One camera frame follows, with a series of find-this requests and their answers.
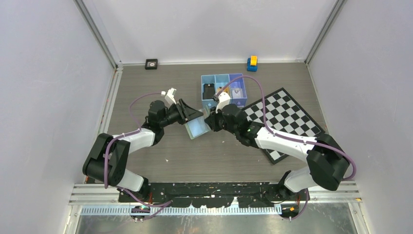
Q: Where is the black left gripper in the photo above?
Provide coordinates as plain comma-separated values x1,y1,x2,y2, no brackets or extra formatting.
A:
160,99,203,128

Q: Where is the mint green card holder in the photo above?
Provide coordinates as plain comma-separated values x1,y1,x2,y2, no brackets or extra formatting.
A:
184,108,211,139

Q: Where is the white patterned card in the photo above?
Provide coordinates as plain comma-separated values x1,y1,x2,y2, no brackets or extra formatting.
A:
231,87,244,99

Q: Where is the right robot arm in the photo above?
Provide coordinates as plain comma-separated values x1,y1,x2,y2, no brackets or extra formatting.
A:
205,104,350,200

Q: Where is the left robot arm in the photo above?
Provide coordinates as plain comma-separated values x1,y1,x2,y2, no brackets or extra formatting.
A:
82,99,204,202

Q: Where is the black card in tray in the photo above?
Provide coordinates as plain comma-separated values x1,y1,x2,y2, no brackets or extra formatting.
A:
202,83,215,100

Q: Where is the orange card in tray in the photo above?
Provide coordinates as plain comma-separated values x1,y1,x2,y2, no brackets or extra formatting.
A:
216,86,226,92

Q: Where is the blue three-compartment tray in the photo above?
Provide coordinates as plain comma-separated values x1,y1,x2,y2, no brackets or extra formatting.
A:
200,73,248,110

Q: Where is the small black square box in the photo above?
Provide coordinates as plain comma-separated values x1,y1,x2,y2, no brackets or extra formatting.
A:
145,58,158,70

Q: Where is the blue yellow toy block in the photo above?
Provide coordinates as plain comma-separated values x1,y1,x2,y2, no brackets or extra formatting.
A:
246,56,258,72

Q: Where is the black white checkerboard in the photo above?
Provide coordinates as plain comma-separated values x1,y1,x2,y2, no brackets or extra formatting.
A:
242,88,326,164

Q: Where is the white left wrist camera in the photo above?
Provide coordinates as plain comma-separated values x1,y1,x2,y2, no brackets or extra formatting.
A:
161,88,177,105

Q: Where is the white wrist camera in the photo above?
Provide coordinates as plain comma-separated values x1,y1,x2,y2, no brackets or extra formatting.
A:
213,92,231,113
161,88,177,105

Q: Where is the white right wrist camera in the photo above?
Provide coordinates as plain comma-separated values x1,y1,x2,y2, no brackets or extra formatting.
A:
213,92,231,113

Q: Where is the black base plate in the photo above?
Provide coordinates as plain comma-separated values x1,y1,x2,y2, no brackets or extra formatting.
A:
117,182,310,208

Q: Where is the aluminium frame rail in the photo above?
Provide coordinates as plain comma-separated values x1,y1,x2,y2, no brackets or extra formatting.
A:
68,180,363,206

